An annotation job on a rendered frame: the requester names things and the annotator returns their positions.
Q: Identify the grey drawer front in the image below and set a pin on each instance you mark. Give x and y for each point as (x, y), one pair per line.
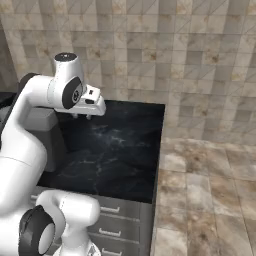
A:
(128, 248)
(128, 207)
(128, 230)

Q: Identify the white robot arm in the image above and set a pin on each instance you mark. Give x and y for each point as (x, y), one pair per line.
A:
(23, 160)

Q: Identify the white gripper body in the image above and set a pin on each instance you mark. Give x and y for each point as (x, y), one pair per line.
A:
(95, 108)

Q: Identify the grey box appliance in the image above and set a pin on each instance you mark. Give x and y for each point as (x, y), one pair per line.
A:
(50, 133)

